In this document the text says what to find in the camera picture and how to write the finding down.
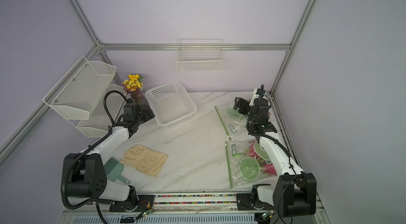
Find clear zip-top bag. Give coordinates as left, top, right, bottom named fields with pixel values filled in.
left=225, top=140, right=277, bottom=189
left=215, top=104, right=252, bottom=141

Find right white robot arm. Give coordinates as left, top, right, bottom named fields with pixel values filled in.
left=233, top=95, right=317, bottom=218

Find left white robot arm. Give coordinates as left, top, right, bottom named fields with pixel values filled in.
left=60, top=90, right=155, bottom=210

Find yellow flowers in vase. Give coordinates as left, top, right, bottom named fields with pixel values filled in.
left=122, top=74, right=149, bottom=107

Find white plastic basket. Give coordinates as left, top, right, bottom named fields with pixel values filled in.
left=145, top=81, right=197, bottom=128

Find beige work glove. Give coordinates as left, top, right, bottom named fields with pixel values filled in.
left=119, top=145, right=169, bottom=177

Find white mesh two-tier shelf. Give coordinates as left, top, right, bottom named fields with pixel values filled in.
left=43, top=57, right=124, bottom=138

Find green hand brush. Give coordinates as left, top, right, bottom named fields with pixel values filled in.
left=104, top=157, right=131, bottom=185

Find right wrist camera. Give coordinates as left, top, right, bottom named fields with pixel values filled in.
left=250, top=88, right=265, bottom=107

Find white wire wall basket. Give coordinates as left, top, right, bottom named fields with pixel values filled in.
left=176, top=39, right=223, bottom=73

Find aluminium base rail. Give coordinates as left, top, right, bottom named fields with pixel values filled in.
left=61, top=192, right=326, bottom=224

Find aluminium frame struts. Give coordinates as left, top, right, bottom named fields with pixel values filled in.
left=1, top=0, right=317, bottom=169

